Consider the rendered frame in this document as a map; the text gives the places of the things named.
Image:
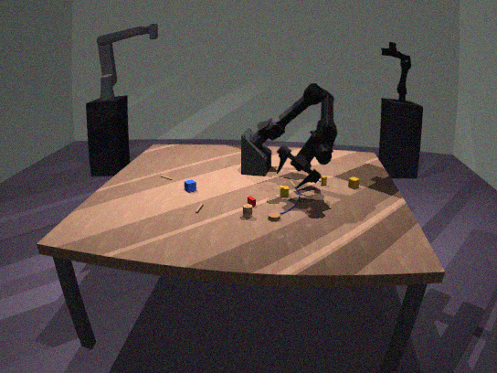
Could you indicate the small blue cube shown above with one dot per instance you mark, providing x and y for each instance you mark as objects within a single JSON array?
[{"x": 190, "y": 185}]

